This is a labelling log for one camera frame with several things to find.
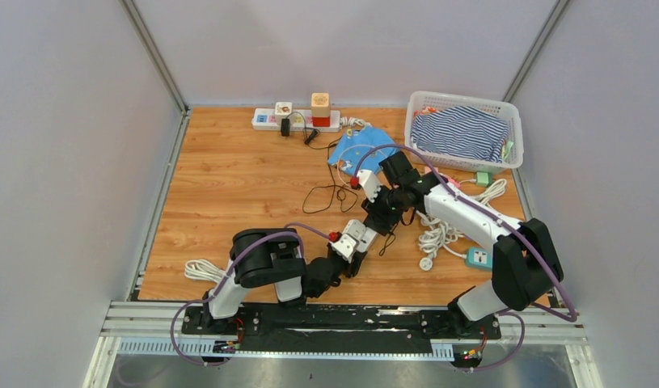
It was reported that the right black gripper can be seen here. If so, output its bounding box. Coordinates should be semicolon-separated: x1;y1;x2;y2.
363;183;406;230

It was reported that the white power strip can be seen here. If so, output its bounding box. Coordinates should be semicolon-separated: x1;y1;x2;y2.
339;219;378;253
251;108;341;133

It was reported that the white square plug adapter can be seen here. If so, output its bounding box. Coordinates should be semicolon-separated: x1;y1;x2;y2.
343;219;366;242

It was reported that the black power adapter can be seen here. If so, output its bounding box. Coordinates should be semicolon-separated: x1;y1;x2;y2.
374;221;399;236

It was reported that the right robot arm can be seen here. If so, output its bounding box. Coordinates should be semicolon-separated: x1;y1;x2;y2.
350;146;564;338

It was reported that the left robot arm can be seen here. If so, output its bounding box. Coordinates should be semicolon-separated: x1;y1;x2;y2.
202;220;377;334

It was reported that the pink small charger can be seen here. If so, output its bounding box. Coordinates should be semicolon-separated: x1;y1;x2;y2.
423;167;460;188

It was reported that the teal power strip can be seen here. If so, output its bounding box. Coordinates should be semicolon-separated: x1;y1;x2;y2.
464;247;493;272

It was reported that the green small charger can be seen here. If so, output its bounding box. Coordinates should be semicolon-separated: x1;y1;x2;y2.
474;171;494;188

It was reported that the white plastic basket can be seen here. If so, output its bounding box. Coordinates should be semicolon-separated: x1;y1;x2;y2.
404;91;524;174

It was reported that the white back power strip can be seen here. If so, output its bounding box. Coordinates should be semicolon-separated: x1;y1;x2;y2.
251;108;341;133

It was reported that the blue striped cloth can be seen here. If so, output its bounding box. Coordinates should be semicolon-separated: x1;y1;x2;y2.
411;106;509;162

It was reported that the wooden block on red block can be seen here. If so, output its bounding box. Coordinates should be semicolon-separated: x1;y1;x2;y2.
310;92;332;128

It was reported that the small black charger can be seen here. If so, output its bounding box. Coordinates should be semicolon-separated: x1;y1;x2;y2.
280;118;291;137

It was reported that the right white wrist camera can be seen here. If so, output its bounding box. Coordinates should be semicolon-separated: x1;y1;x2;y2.
357;169;382;203

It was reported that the white coiled cable bundle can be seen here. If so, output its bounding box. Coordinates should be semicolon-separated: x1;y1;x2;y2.
412;178;508;272

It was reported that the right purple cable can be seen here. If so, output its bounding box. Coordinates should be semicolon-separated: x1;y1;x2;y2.
349;143;578;373

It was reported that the purple cable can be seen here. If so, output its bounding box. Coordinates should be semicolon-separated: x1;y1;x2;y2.
169;221;341;369
349;143;578;373

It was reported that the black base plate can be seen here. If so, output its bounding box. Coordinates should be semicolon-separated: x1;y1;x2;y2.
178;302;501;366

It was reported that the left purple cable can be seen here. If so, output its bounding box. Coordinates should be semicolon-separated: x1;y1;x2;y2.
169;221;341;369

